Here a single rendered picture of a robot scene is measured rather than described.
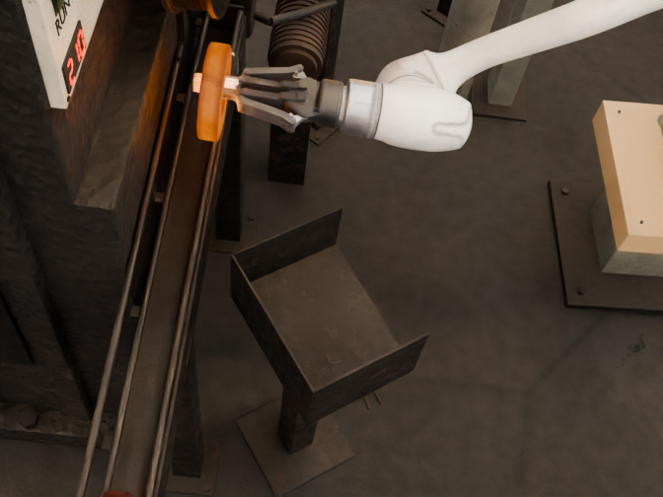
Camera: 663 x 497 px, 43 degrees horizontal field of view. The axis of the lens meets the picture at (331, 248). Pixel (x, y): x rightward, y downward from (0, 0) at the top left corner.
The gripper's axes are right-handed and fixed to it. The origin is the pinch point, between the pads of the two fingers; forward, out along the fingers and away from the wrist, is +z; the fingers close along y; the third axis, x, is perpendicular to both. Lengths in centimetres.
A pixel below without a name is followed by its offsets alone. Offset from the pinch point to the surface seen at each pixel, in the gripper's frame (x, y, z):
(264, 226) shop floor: -84, 30, -11
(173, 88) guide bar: -9.0, 6.0, 7.9
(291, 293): -22.8, -22.8, -17.0
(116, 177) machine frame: 2.5, -22.2, 10.7
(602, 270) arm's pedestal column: -76, 26, -100
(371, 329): -23.1, -27.5, -31.1
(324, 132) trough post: -83, 64, -24
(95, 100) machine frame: 6.7, -12.5, 15.6
